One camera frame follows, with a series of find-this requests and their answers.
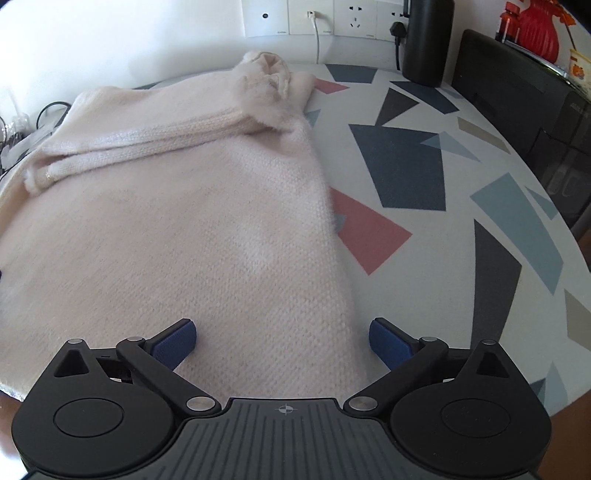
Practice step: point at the black insulated water bottle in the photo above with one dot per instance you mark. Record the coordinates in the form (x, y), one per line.
(427, 41)

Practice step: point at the red vase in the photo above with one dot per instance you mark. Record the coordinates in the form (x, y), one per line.
(538, 27)

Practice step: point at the dark bottle with red cap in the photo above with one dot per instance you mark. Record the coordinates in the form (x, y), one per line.
(507, 21)

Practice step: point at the white wall outlet with plug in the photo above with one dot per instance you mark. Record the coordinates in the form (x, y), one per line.
(385, 14)

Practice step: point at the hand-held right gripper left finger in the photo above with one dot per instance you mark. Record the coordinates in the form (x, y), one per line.
(178, 342)

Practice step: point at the yellow printed cup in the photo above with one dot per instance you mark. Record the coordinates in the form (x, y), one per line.
(581, 69)

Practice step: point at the black cabinet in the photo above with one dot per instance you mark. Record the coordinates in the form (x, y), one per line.
(531, 106)

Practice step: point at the white wall jack panel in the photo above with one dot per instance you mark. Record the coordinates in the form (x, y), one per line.
(265, 18)

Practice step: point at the pale pink knit sweater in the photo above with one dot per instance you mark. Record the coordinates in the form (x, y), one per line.
(184, 230)

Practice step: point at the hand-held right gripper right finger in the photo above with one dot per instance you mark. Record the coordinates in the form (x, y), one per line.
(390, 344)

